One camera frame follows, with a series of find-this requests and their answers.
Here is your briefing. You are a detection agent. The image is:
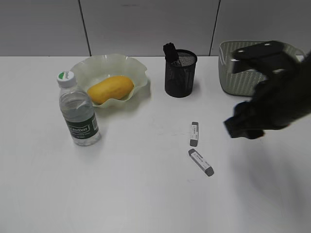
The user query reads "yellow mango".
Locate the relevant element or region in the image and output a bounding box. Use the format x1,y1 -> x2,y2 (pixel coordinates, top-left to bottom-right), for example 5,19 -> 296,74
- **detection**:
87,76 -> 134,104

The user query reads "grey white eraser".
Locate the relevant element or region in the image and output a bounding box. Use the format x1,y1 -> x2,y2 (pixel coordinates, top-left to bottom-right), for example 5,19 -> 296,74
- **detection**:
190,122 -> 199,147
188,149 -> 214,177

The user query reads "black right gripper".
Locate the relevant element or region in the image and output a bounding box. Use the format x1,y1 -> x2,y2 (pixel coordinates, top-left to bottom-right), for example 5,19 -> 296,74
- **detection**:
224,41 -> 311,139

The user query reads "black mesh pen holder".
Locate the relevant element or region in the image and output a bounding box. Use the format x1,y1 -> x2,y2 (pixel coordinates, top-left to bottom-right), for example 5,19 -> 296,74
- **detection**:
164,49 -> 197,98

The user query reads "pale green plastic basket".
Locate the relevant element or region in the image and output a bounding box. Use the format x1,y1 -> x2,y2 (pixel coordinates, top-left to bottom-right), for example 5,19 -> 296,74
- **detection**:
218,40 -> 306,97

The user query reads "clear water bottle green label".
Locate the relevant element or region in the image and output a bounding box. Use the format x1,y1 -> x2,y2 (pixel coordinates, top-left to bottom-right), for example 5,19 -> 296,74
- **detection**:
57,71 -> 101,146

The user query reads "pale green wavy glass plate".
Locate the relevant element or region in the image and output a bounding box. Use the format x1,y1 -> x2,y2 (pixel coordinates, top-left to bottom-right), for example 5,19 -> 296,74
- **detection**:
70,54 -> 148,108

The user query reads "black marker pen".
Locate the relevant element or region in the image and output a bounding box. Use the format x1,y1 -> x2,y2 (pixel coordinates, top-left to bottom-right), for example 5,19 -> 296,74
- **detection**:
172,45 -> 181,67
163,43 -> 171,60
167,43 -> 174,63

